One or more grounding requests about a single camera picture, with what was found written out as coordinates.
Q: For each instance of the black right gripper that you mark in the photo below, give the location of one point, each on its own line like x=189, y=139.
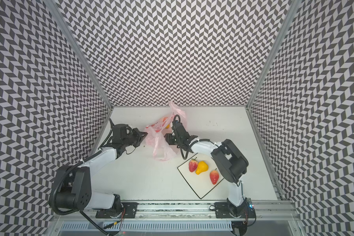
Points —
x=173, y=138

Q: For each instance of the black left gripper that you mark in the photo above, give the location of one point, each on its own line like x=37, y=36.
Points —
x=140, y=136

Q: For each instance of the pink plastic bag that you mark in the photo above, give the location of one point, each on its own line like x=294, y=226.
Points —
x=155, y=138

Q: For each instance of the red fake strawberry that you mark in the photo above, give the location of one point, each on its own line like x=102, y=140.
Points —
x=214, y=176
x=193, y=165

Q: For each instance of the yellow fake pear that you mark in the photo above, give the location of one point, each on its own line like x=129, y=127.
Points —
x=202, y=167

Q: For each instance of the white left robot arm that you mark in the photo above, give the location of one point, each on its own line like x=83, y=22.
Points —
x=72, y=189

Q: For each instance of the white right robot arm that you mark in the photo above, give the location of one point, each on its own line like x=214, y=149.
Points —
x=231, y=163

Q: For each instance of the white square mat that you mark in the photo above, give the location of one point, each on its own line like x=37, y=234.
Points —
x=200, y=184

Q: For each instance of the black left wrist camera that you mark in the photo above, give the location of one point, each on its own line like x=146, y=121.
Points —
x=121, y=131

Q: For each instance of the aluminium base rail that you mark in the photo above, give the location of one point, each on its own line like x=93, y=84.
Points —
x=207, y=210

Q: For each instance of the aluminium corner post left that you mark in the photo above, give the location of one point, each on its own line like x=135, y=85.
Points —
x=51, y=5

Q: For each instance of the aluminium corner post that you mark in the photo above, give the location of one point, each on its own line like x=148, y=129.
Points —
x=51, y=5
x=295, y=4

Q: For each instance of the aluminium corner post right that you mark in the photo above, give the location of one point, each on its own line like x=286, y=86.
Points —
x=295, y=4

